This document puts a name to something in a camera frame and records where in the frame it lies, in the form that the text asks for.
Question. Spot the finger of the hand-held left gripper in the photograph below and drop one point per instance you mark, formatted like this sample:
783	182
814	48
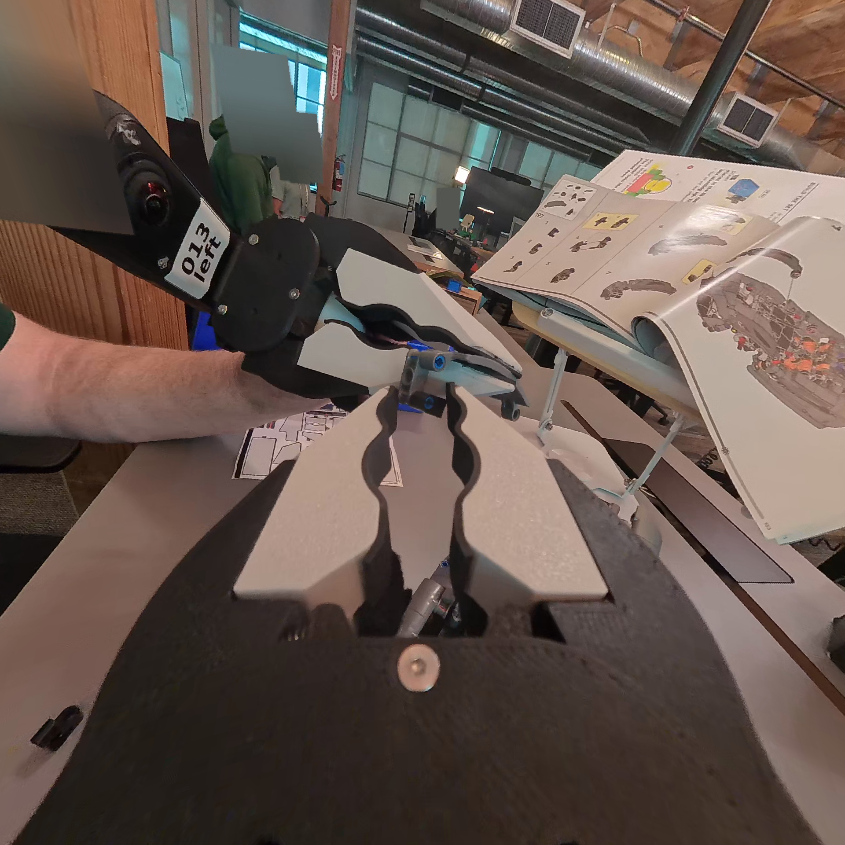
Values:
343	356
409	290

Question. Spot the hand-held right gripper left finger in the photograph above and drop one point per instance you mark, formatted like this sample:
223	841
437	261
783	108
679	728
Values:
317	515

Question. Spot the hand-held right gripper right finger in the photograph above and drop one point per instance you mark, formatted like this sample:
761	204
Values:
521	521

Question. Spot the grey lego beam blue pins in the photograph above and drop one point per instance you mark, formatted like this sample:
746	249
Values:
412	373

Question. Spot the dark grey curved lego panel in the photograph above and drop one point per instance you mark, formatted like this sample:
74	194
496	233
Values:
513	408

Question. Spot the person's left forearm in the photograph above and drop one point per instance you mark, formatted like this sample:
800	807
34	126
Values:
132	376

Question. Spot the lego instruction booklet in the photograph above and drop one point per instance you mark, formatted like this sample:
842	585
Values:
660	251

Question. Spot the blue plastic bin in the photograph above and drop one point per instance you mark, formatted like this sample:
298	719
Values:
201	336

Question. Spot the white sticker sheet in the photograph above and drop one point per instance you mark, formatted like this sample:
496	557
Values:
264	452

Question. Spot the black monitor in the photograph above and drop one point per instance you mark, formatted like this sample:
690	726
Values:
502	198

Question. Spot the red fire extinguisher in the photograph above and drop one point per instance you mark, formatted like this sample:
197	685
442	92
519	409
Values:
339	175

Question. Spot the pale book stand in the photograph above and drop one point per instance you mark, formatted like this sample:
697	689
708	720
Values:
581	333

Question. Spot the red narrow sign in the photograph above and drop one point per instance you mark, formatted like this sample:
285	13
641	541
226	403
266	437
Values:
334	72

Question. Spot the white vent grille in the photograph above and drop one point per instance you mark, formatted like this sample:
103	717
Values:
548	23
746	119

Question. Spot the black plastic clip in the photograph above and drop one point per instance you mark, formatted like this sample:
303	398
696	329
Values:
56	726

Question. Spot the black steel column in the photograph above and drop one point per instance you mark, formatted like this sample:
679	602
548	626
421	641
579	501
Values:
719	72

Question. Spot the white printed instruction sheet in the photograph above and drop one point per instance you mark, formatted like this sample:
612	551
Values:
779	188

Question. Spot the silver spiral air duct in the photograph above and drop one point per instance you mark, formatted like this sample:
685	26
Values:
627	72

